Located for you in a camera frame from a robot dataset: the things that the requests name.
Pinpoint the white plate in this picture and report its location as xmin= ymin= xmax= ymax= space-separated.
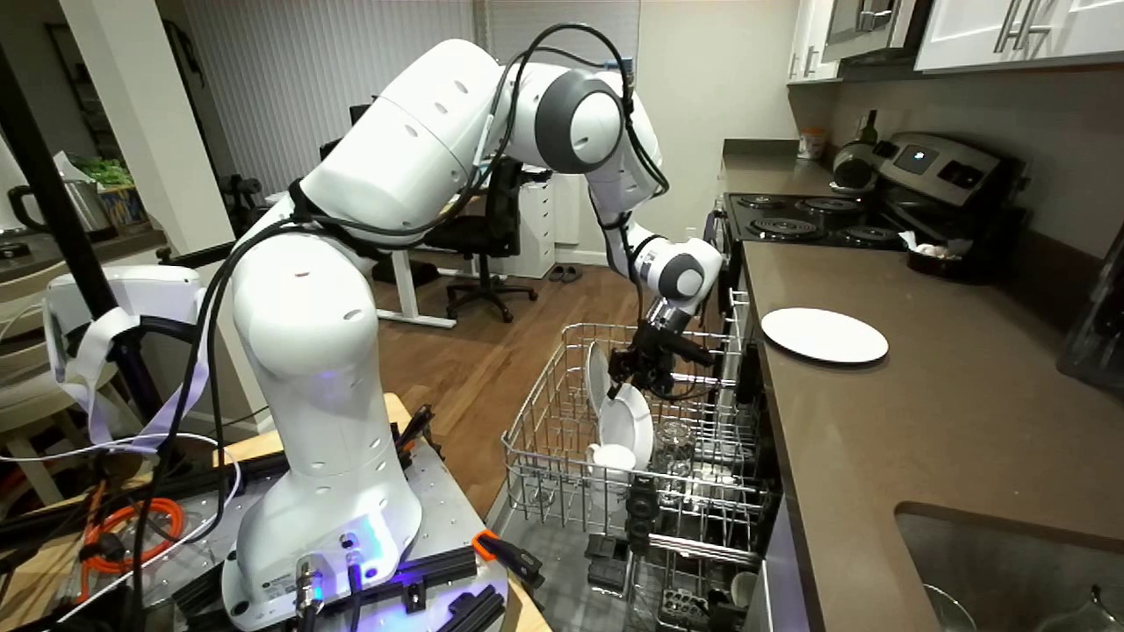
xmin=582 ymin=344 xmax=612 ymax=411
xmin=598 ymin=384 xmax=653 ymax=465
xmin=764 ymin=304 xmax=889 ymax=364

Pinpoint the white mug in rack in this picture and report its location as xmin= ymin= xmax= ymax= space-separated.
xmin=589 ymin=444 xmax=637 ymax=502

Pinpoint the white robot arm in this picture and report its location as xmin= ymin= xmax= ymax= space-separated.
xmin=222 ymin=39 xmax=722 ymax=632

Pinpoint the white upper cabinet left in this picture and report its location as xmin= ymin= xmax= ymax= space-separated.
xmin=786 ymin=0 xmax=1124 ymax=83

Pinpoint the kitchen sink basin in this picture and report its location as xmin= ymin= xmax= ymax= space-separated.
xmin=896 ymin=506 xmax=1124 ymax=632

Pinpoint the black office chair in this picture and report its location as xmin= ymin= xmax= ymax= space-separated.
xmin=427 ymin=157 xmax=544 ymax=322

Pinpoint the wire dishwasher rack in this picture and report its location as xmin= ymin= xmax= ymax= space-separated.
xmin=502 ymin=292 xmax=776 ymax=567

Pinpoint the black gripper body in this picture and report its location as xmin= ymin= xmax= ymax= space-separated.
xmin=607 ymin=322 xmax=717 ymax=396

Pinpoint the white plate on counter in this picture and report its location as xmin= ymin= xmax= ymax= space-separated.
xmin=764 ymin=304 xmax=889 ymax=364

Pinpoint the black tray with items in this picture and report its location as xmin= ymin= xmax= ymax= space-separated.
xmin=900 ymin=227 xmax=986 ymax=282

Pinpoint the orange cable coil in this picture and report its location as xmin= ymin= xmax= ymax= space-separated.
xmin=80 ymin=495 xmax=189 ymax=580

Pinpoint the orange handled tool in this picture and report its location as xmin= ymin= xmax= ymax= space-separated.
xmin=471 ymin=530 xmax=544 ymax=589

